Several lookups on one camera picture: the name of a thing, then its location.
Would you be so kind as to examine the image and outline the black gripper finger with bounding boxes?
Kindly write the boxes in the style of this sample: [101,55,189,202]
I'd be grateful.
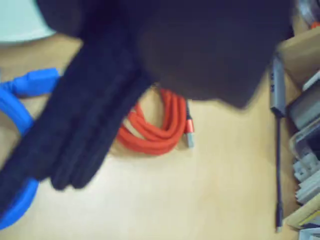
[139,0,296,110]
[37,0,141,63]

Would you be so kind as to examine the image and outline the blue coiled charging cable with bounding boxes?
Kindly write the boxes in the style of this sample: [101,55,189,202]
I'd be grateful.
[0,67,62,230]

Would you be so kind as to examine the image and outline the red charging cable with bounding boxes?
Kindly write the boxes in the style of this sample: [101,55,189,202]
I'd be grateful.
[116,88,196,157]

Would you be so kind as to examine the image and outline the white plastic parts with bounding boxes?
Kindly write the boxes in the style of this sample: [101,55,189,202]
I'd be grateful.
[292,152,320,206]

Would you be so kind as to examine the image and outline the brown cardboard box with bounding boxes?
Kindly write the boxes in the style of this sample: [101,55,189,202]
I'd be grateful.
[276,26,320,105]
[282,194,320,232]

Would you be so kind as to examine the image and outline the grey USB hub with cable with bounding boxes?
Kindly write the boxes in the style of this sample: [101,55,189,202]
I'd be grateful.
[269,52,287,234]

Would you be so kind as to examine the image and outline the light green round bowl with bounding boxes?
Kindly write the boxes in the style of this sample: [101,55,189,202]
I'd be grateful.
[0,0,57,43]

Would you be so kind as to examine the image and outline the clear plastic container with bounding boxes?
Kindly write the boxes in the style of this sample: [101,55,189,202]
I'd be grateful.
[288,124,320,163]

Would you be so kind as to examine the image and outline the grey box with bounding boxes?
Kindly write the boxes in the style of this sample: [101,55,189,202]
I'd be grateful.
[286,71,320,131]

